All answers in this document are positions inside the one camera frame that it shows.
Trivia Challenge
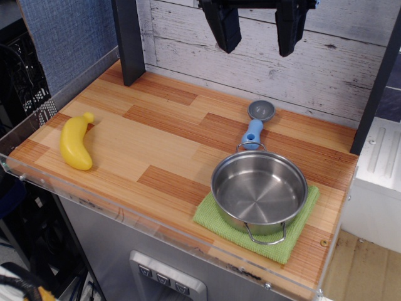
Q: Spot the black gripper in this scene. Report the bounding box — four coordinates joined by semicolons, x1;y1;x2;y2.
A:
198;0;320;57

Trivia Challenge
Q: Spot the yellow toy banana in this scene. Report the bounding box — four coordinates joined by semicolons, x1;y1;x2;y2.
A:
60;112;95;171

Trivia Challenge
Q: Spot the stainless steel pot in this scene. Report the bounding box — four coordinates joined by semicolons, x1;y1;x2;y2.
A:
211;142;308;245

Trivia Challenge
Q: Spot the green cloth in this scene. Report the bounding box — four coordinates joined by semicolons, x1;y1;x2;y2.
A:
193;186;320;264

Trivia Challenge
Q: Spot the blue grey toy scoop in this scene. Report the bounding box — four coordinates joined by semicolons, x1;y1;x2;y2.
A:
241;100;276;150

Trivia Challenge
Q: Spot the white ridged side counter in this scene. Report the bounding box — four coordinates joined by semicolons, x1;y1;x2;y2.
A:
341;117;400;253

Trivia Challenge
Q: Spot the silver toy fridge cabinet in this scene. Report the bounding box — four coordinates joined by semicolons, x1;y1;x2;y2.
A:
58;197;301;301

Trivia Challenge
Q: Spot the silver dispenser button panel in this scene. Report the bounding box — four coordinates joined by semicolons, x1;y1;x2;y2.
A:
129;250;207;300

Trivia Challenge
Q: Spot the clear acrylic guard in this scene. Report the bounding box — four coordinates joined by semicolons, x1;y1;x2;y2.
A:
1;62;357;300

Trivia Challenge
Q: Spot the yellow black object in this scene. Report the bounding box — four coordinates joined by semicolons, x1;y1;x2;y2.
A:
1;275;57;301

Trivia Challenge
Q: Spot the dark grey left post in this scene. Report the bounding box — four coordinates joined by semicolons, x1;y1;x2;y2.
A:
112;0;145;87

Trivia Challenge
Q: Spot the dark grey post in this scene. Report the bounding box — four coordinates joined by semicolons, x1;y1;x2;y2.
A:
112;0;145;87
350;12;400;156

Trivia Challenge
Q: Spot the dark grey right post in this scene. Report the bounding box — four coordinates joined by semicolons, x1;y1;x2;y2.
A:
350;12;400;156

